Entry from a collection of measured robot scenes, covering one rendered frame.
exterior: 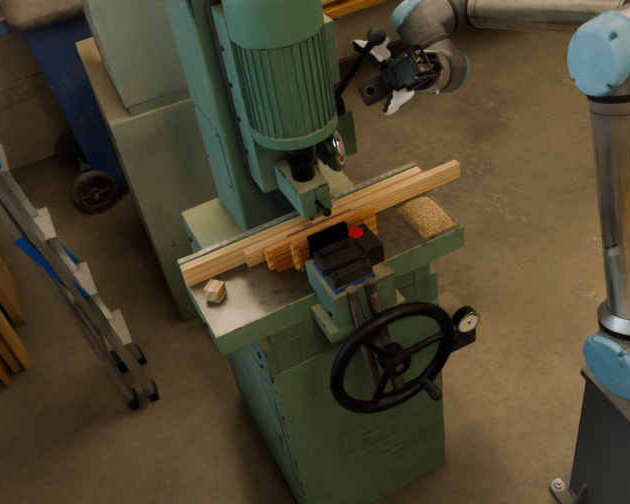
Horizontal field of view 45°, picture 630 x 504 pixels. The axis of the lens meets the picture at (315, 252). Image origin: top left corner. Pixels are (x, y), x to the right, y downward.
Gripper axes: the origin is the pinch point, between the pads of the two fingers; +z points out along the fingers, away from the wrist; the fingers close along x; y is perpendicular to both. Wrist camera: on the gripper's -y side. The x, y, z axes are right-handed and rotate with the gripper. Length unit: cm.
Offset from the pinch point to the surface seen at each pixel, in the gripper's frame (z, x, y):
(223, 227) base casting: -19, 8, -65
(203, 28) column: 7.6, -24.7, -24.2
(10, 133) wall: -101, -98, -236
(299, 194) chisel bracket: -0.9, 12.8, -25.4
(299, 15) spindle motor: 15.6, -11.6, 1.6
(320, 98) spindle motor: 5.4, -0.2, -7.5
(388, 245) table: -17.2, 29.8, -20.7
